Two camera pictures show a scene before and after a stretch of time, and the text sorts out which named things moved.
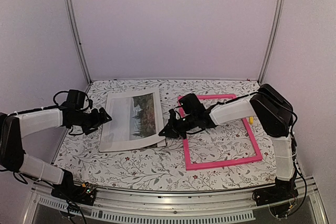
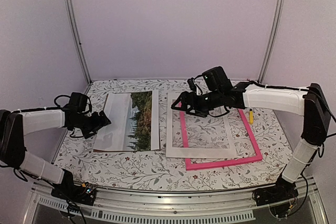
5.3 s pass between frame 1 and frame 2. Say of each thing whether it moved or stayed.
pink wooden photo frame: stayed
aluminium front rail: stayed
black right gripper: moved
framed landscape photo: stayed
